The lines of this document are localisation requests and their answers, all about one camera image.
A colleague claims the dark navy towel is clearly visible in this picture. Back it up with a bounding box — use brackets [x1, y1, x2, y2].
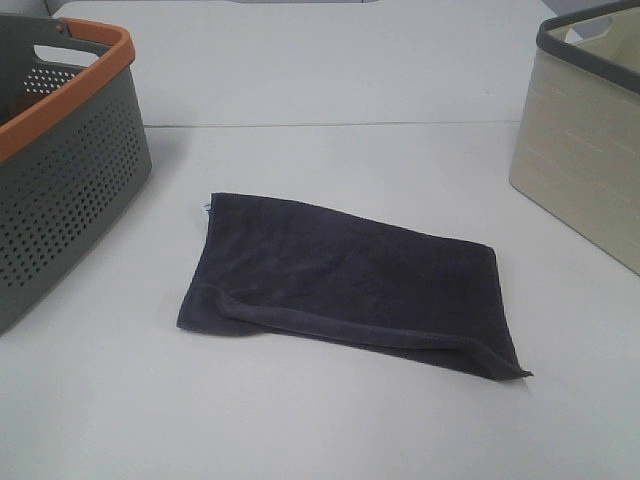
[177, 193, 526, 381]

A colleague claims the grey perforated basket orange rim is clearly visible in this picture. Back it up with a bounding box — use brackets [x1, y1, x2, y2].
[1, 13, 152, 330]

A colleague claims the beige basket grey rim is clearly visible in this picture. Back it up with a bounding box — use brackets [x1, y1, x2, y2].
[509, 1, 639, 272]

